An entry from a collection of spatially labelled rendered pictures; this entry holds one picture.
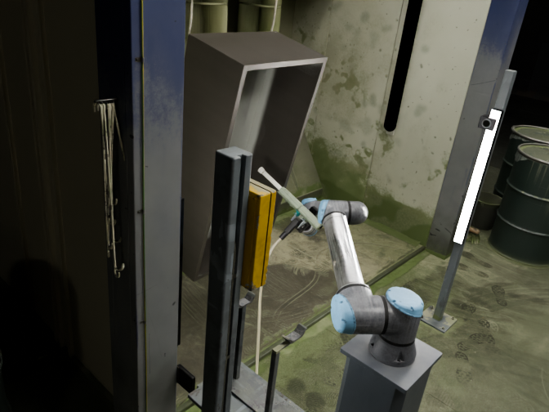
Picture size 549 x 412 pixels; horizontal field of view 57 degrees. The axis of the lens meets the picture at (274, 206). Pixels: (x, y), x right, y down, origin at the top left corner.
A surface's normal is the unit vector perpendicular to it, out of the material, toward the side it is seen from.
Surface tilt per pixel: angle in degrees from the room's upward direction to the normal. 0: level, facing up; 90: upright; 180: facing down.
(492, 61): 90
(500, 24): 90
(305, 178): 57
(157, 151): 90
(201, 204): 90
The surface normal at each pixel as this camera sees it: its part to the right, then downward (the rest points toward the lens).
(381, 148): -0.67, 0.26
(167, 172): 0.73, 0.36
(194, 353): 0.10, -0.90
